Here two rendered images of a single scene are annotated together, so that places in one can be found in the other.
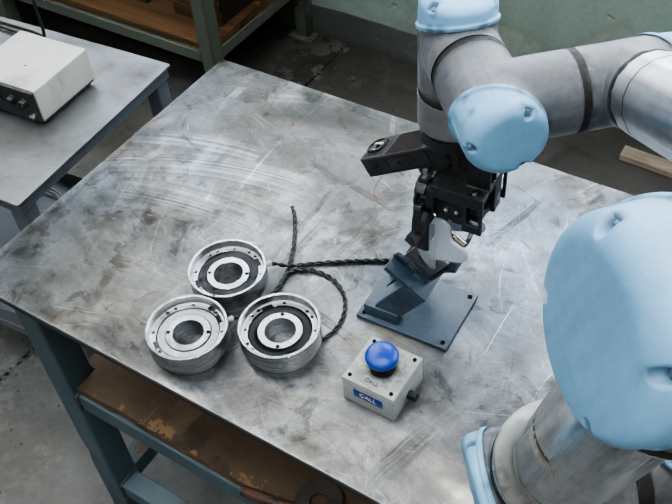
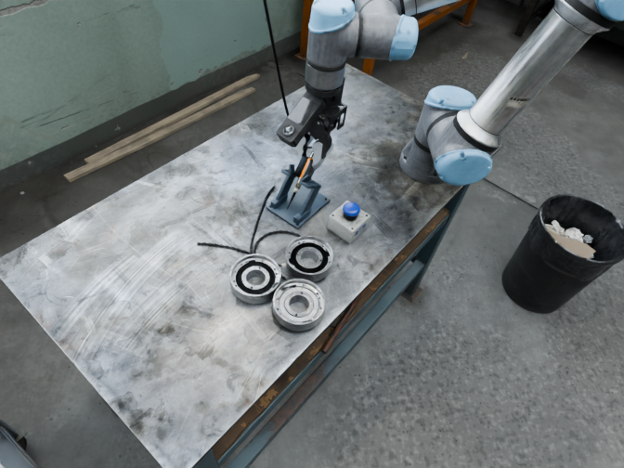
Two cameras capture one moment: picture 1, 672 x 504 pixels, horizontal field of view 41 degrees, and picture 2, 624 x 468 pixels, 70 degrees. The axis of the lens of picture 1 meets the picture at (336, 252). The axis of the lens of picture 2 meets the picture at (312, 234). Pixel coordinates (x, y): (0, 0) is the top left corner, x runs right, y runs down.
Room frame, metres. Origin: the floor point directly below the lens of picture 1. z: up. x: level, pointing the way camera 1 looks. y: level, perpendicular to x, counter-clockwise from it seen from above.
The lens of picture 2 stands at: (0.74, 0.66, 1.61)
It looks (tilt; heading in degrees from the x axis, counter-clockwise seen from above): 50 degrees down; 268
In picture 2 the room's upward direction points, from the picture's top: 8 degrees clockwise
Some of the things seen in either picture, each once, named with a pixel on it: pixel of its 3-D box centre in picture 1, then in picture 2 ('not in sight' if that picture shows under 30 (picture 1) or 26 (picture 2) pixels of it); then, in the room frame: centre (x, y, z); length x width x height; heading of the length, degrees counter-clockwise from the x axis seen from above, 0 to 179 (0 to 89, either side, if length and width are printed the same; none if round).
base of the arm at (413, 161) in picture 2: not in sight; (431, 150); (0.41, -0.30, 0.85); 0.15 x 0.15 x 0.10
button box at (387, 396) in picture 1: (386, 379); (350, 220); (0.62, -0.04, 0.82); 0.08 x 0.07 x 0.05; 53
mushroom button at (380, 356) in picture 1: (382, 364); (350, 214); (0.63, -0.04, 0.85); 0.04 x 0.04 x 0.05
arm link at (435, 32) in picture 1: (457, 43); (331, 32); (0.72, -0.14, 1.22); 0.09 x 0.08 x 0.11; 6
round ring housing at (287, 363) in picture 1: (280, 334); (308, 259); (0.71, 0.08, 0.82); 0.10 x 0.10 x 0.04
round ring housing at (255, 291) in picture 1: (229, 277); (255, 279); (0.82, 0.15, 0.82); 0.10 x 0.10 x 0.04
